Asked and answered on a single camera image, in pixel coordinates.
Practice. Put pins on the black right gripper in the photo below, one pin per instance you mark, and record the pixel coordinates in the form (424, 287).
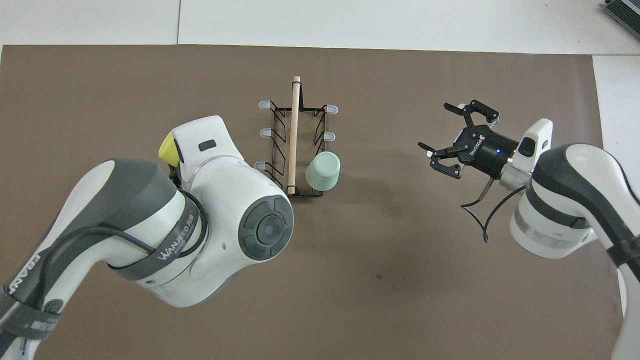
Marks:
(485, 147)

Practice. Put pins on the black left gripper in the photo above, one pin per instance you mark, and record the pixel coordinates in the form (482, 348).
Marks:
(175, 175)

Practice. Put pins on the yellow plastic cup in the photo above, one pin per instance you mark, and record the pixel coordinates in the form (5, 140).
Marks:
(167, 149)

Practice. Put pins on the green plastic cup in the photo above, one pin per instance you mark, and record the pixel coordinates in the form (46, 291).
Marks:
(322, 172)

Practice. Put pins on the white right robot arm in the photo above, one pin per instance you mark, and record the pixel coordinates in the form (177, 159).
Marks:
(565, 200)

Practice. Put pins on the brown table mat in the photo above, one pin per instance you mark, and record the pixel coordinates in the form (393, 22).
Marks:
(375, 280)

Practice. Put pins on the grey ribbed metal device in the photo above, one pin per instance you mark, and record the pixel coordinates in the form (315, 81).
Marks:
(625, 10)

